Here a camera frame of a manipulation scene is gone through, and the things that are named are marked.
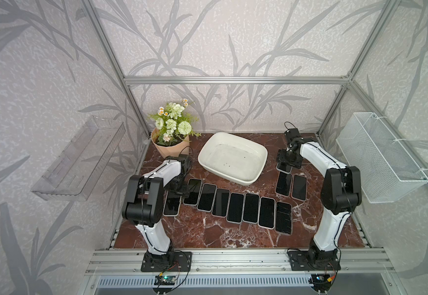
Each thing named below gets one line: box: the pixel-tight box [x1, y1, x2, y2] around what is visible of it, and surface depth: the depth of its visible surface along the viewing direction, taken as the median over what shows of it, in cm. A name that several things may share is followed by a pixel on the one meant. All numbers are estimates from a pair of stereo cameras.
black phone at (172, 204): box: [162, 190, 182, 217], surface depth 91 cm
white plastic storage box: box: [197, 131, 269, 186], surface depth 110 cm
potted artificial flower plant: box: [148, 98, 202, 159], surface depth 88 cm
